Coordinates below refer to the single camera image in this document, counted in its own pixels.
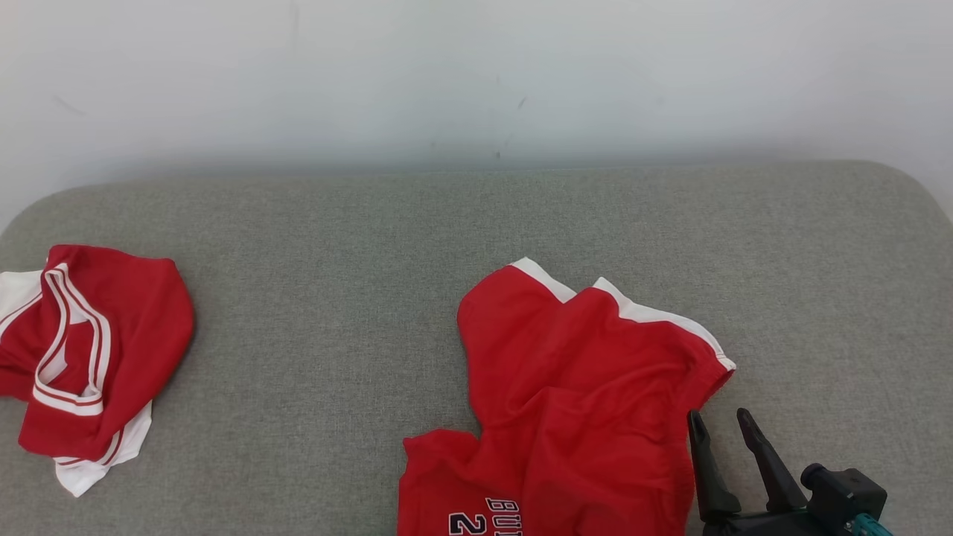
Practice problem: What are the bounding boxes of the red shorts with white trim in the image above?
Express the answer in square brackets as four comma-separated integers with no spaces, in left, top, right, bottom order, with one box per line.
[397,257,737,536]

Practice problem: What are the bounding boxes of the red and white striped jersey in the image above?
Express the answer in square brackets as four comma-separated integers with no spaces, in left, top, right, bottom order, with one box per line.
[0,244,196,498]

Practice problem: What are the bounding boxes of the teal cable sleeve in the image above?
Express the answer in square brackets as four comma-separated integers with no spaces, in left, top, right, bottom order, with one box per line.
[843,514,894,536]

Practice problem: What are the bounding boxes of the grey fabric sofa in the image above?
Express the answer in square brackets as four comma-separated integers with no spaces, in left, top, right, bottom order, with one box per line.
[0,160,953,536]

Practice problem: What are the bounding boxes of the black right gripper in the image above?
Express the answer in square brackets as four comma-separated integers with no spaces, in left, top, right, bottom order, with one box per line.
[686,407,894,536]

